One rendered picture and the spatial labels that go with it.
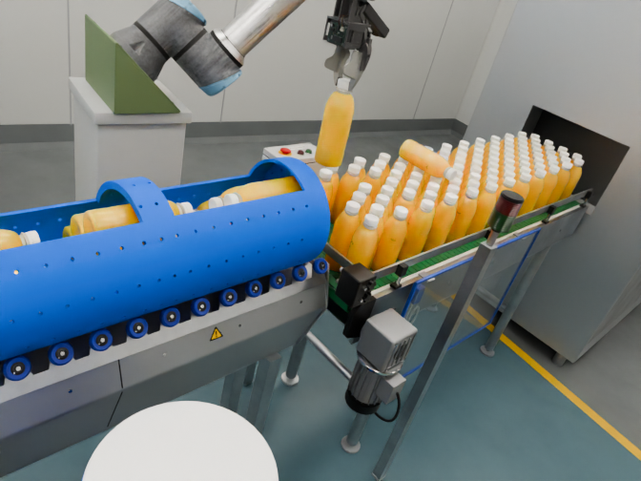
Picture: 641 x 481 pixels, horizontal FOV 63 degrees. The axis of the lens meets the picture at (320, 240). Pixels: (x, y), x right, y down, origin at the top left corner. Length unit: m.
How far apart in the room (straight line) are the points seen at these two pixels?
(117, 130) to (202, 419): 1.15
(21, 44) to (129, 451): 3.28
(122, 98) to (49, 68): 2.22
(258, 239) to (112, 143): 0.83
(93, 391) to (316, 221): 0.60
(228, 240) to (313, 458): 1.28
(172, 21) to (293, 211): 0.89
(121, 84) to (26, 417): 1.01
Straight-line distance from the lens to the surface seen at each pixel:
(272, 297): 1.34
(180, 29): 1.86
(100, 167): 1.87
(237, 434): 0.90
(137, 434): 0.89
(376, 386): 1.56
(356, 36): 1.24
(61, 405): 1.17
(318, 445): 2.24
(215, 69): 1.86
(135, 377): 1.21
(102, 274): 0.99
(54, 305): 0.98
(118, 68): 1.73
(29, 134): 4.09
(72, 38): 3.93
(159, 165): 1.93
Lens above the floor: 1.76
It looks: 31 degrees down
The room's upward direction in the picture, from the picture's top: 15 degrees clockwise
